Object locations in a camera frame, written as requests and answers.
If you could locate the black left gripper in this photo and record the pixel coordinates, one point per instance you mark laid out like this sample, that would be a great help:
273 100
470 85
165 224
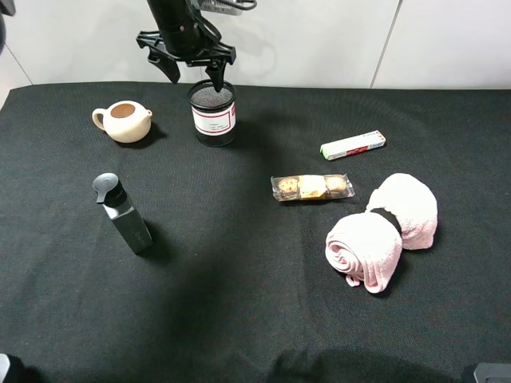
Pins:
195 45

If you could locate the black mesh pen holder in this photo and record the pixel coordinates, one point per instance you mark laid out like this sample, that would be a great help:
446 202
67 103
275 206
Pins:
213 113

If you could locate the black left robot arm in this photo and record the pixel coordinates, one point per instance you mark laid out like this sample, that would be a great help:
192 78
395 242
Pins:
169 14

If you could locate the cream ceramic teapot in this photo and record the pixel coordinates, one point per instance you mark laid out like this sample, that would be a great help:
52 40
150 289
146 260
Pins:
125 122

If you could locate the dark grey spray bottle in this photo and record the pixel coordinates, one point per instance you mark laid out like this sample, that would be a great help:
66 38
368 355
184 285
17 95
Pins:
115 200

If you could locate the clear packet of chocolates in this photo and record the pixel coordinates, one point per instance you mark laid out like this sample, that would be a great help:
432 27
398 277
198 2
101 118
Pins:
311 187

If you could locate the white green toothpaste box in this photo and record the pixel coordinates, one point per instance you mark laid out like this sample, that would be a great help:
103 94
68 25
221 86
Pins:
352 145

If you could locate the black elastic band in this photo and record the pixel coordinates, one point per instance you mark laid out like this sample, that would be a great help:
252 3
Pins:
388 216

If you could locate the rolled pink towel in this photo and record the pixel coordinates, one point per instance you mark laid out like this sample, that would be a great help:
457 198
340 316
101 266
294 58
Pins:
366 248

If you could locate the grey block bottom left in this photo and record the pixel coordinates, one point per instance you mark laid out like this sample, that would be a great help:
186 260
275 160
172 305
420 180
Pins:
4 367

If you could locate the grey block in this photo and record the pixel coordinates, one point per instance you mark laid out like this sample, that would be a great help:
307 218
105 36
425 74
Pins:
492 373
4 367

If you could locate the grey block bottom right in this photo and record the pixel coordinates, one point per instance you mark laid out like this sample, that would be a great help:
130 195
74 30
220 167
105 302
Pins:
492 373

